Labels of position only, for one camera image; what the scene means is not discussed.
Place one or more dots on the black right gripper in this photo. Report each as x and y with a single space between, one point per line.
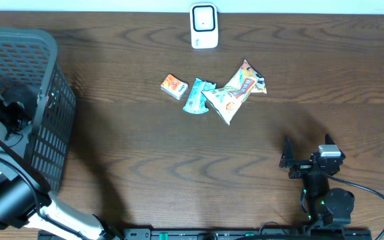
300 166

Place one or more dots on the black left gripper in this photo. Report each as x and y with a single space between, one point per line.
17 118

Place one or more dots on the yellow snack bag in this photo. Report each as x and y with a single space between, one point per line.
228 99

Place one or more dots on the teal snack packet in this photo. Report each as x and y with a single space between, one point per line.
196 100

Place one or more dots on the orange small snack box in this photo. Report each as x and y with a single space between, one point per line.
174 86

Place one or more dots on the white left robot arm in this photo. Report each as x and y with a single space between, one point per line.
26 199

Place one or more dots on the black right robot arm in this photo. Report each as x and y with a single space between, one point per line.
327 208

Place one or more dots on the white barcode scanner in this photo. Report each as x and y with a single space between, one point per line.
204 26

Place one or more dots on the grey plastic mesh basket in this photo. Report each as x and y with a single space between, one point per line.
31 76

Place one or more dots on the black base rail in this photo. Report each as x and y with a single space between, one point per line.
147 234

